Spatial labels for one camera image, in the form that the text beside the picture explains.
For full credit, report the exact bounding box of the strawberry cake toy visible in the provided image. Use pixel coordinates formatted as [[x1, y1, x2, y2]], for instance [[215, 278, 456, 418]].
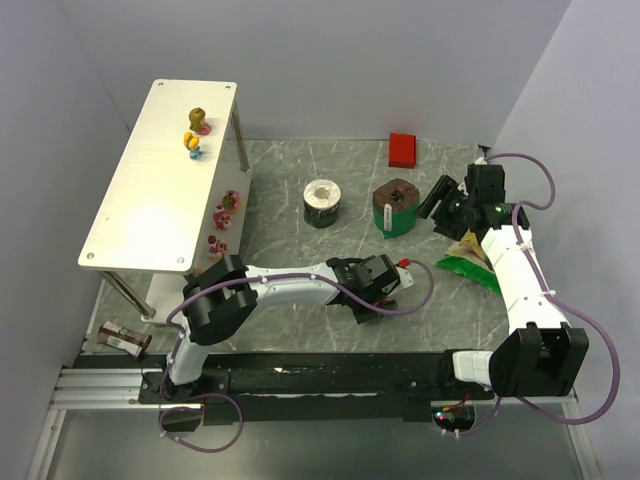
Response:
[[206, 235, 228, 261]]

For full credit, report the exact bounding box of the pink donut toy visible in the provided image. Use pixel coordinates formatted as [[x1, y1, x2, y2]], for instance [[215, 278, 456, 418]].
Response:
[[221, 190, 241, 214]]

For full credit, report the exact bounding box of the yellow bee toy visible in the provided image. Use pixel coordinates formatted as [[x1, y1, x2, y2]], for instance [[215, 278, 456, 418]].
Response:
[[183, 131, 203, 161]]

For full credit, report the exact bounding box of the olive round toy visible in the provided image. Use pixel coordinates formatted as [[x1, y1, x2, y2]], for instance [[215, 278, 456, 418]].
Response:
[[188, 107, 211, 136]]

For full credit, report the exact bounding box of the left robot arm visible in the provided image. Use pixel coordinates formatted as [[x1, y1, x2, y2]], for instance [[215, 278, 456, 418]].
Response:
[[162, 255, 413, 398]]

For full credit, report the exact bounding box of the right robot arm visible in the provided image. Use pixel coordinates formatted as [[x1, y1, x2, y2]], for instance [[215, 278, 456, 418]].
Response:
[[416, 164, 589, 397]]

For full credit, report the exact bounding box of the white two-tier shelf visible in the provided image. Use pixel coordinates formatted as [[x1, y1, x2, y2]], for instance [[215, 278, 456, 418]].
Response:
[[78, 79, 251, 324]]

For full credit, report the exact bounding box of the brown and green cup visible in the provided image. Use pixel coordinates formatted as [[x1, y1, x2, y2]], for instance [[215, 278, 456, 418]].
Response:
[[372, 178, 420, 239]]

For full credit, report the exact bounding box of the green chips bag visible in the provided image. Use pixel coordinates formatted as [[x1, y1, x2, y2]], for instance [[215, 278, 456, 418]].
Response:
[[436, 231, 501, 295]]

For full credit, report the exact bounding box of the red block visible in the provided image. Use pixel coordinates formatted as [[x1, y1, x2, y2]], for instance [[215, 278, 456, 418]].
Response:
[[388, 132, 417, 169]]

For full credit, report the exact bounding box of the black and white tape roll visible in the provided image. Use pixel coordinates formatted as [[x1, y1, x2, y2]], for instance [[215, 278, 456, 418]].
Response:
[[303, 179, 341, 229]]

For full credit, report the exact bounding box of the brown snack bar wrapper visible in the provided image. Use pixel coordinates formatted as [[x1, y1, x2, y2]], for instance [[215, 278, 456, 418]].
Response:
[[97, 321, 152, 359]]

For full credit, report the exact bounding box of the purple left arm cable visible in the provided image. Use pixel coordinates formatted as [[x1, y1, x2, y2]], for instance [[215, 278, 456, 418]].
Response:
[[164, 259, 434, 361]]

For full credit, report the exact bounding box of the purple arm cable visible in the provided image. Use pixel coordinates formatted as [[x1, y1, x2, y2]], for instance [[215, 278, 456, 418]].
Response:
[[164, 259, 434, 361], [459, 152, 622, 437]]

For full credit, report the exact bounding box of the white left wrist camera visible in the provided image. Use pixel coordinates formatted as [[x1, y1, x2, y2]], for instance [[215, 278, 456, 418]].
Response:
[[396, 267, 415, 291]]

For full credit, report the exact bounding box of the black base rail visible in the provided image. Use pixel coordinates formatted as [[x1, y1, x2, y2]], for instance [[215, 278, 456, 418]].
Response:
[[138, 352, 493, 426]]

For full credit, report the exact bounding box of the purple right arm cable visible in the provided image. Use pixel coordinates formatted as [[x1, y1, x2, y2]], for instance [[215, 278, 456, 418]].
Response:
[[459, 152, 622, 437]]

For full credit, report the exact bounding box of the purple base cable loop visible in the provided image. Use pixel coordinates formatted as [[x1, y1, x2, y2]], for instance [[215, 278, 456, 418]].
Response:
[[158, 392, 245, 455]]

